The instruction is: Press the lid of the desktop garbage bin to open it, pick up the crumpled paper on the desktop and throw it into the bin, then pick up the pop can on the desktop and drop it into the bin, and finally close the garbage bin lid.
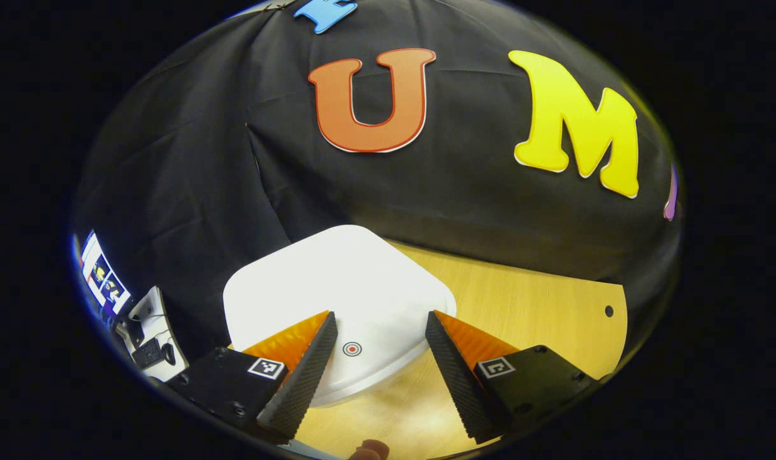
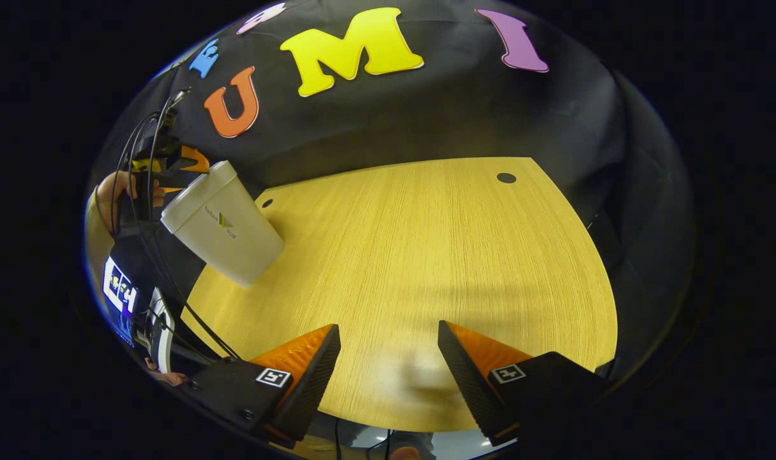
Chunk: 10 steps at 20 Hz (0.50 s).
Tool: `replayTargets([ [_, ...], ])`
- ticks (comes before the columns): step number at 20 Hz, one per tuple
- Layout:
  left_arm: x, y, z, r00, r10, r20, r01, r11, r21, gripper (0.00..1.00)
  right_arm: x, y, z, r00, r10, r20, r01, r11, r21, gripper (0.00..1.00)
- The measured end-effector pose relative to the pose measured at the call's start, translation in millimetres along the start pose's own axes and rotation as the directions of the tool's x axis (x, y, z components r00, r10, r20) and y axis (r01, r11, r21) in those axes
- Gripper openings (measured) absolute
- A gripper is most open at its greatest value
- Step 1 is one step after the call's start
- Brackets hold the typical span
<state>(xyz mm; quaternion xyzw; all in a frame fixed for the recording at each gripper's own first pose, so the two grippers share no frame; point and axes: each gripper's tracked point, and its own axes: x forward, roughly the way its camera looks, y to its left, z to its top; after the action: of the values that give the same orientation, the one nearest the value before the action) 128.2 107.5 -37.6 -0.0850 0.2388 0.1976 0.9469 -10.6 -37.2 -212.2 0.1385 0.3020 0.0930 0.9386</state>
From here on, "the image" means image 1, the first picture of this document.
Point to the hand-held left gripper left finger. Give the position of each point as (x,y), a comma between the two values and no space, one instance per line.
(304,380)

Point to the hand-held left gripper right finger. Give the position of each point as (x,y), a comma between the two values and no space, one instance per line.
(458,380)

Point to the white desktop garbage bin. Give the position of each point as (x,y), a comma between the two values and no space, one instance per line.
(336,281)

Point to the wooden desktop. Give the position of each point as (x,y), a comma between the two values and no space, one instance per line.
(522,306)

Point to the black computer mouse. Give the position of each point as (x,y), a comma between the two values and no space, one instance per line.
(168,354)

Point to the black keyboard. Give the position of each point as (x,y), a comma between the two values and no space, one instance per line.
(148,353)

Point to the black backdrop cloth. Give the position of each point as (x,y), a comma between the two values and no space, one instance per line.
(426,191)

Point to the computer monitor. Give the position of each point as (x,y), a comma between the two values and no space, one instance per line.
(103,275)

